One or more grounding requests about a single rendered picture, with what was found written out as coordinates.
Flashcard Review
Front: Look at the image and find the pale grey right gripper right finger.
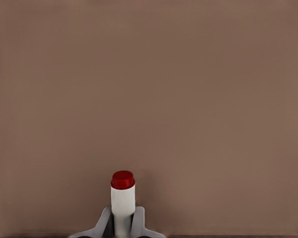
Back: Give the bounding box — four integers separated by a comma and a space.
128, 205, 167, 238

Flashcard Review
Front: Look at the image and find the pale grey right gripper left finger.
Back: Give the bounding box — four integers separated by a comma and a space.
69, 205, 115, 238

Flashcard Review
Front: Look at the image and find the white marker with red cap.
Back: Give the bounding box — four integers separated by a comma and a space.
110, 170, 136, 237

